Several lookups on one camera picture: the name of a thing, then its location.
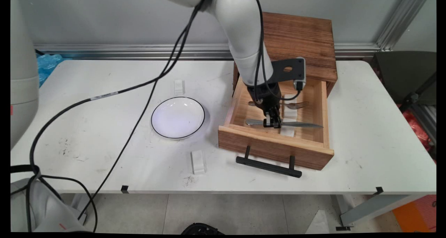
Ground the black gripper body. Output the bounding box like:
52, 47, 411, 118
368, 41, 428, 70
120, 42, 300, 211
247, 82, 282, 117

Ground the silver metal knife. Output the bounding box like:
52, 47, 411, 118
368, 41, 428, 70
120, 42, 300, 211
245, 118, 324, 129

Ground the silver metal fork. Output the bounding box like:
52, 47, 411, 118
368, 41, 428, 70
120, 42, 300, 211
248, 100, 310, 110

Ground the light wooden open drawer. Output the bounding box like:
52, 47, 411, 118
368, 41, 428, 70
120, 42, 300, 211
218, 68, 335, 171

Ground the dark wooden drawer cabinet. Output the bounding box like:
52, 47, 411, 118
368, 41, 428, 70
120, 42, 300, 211
232, 11, 338, 97

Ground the white plate with black rim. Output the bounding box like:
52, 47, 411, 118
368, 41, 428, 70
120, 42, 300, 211
151, 97, 206, 140

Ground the black object on floor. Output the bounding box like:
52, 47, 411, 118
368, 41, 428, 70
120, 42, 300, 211
180, 223, 225, 236

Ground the grey table leg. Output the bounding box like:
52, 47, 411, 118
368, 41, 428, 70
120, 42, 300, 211
336, 194, 423, 229

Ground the red bag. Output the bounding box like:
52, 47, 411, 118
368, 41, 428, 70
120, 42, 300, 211
397, 104, 437, 155

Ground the orange box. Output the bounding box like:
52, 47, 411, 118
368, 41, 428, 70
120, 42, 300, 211
392, 195, 437, 233

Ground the blue plastic bag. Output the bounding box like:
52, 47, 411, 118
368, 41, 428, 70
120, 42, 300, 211
35, 53, 65, 87

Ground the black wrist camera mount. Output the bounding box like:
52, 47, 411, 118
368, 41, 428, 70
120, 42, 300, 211
268, 57, 307, 92

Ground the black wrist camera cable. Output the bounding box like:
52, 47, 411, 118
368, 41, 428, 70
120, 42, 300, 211
250, 0, 303, 102

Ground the black drawer handle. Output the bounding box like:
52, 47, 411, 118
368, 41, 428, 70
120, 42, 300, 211
236, 146, 302, 178

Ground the plain black cable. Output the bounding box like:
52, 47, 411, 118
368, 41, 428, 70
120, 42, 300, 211
38, 0, 206, 232

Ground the horizontal aluminium rail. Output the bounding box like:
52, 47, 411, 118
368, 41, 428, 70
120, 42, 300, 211
33, 44, 382, 61

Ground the slanted aluminium post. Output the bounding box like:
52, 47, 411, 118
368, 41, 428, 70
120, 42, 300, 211
376, 0, 432, 51

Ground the black cable with white label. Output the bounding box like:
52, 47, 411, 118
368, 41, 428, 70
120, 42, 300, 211
10, 0, 209, 232

